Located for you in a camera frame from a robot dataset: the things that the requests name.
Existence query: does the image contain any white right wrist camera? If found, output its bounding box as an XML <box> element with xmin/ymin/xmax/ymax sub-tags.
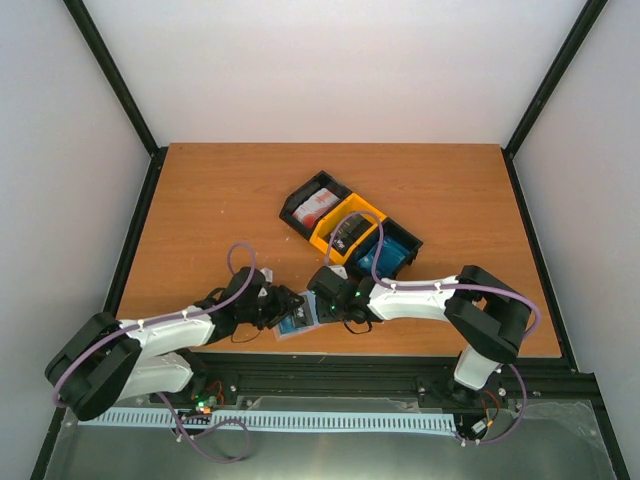
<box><xmin>330</xmin><ymin>265</ymin><xmax>348</xmax><ymax>280</ymax></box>

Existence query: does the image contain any yellow card bin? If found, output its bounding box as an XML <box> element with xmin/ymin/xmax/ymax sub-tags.
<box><xmin>309</xmin><ymin>193</ymin><xmax>387</xmax><ymax>265</ymax></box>

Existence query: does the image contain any right connector with wires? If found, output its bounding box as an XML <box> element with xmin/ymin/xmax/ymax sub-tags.
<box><xmin>471</xmin><ymin>390</ymin><xmax>501</xmax><ymax>439</ymax></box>

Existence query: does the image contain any blue card stack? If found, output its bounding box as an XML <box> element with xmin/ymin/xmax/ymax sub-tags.
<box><xmin>357</xmin><ymin>237</ymin><xmax>409</xmax><ymax>278</ymax></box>

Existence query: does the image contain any black right frame post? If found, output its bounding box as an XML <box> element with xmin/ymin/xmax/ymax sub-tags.
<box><xmin>505</xmin><ymin>0</ymin><xmax>611</xmax><ymax>149</ymax></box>

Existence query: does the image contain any left electronics board with wires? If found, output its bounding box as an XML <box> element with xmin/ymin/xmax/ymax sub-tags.
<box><xmin>191</xmin><ymin>380</ymin><xmax>225</xmax><ymax>415</ymax></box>

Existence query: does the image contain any black card bin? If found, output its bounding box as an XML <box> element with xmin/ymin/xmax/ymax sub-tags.
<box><xmin>279</xmin><ymin>171</ymin><xmax>352</xmax><ymax>240</ymax></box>
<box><xmin>346</xmin><ymin>218</ymin><xmax>423</xmax><ymax>279</ymax></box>

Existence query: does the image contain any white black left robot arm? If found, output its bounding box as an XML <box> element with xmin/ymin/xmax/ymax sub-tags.
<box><xmin>44</xmin><ymin>267</ymin><xmax>305</xmax><ymax>421</ymax></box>

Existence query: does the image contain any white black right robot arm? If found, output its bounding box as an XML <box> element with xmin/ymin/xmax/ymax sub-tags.
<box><xmin>307</xmin><ymin>265</ymin><xmax>541</xmax><ymax>406</ymax></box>

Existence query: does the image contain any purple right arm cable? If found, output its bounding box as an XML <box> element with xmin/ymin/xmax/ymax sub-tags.
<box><xmin>322</xmin><ymin>209</ymin><xmax>543</xmax><ymax>446</ymax></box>

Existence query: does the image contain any light blue slotted cable duct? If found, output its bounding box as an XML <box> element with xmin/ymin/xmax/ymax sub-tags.
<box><xmin>81</xmin><ymin>407</ymin><xmax>456</xmax><ymax>436</ymax></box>

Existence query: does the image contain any blue credit card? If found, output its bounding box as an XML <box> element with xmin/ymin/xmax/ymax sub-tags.
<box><xmin>277</xmin><ymin>315</ymin><xmax>299</xmax><ymax>337</ymax></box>

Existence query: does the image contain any metal base plate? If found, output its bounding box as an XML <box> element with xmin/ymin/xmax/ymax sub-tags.
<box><xmin>44</xmin><ymin>396</ymin><xmax>627</xmax><ymax>479</ymax></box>

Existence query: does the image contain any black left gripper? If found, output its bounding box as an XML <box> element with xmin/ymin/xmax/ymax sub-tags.
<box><xmin>238</xmin><ymin>285</ymin><xmax>304</xmax><ymax>331</ymax></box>

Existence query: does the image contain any black frame post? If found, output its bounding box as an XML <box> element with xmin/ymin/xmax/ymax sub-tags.
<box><xmin>62</xmin><ymin>0</ymin><xmax>161</xmax><ymax>150</ymax></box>
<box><xmin>505</xmin><ymin>0</ymin><xmax>611</xmax><ymax>149</ymax></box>

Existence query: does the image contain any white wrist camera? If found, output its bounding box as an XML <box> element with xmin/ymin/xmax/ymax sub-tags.
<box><xmin>330</xmin><ymin>265</ymin><xmax>348</xmax><ymax>280</ymax></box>
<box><xmin>259</xmin><ymin>267</ymin><xmax>274</xmax><ymax>283</ymax></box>

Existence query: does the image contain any black left frame post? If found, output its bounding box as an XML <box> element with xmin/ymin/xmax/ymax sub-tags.
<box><xmin>62</xmin><ymin>0</ymin><xmax>161</xmax><ymax>150</ymax></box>

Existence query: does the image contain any red white card stack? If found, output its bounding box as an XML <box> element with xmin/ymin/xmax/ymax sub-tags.
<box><xmin>292</xmin><ymin>188</ymin><xmax>339</xmax><ymax>228</ymax></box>

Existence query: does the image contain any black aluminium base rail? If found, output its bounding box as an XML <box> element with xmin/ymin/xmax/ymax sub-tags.
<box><xmin>59</xmin><ymin>349</ymin><xmax>601</xmax><ymax>416</ymax></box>

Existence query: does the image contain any black card stack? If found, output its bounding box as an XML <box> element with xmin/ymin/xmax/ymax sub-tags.
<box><xmin>327</xmin><ymin>214</ymin><xmax>372</xmax><ymax>255</ymax></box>

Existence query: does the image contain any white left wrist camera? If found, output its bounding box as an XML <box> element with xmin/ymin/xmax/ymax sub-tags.
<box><xmin>259</xmin><ymin>267</ymin><xmax>274</xmax><ymax>283</ymax></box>

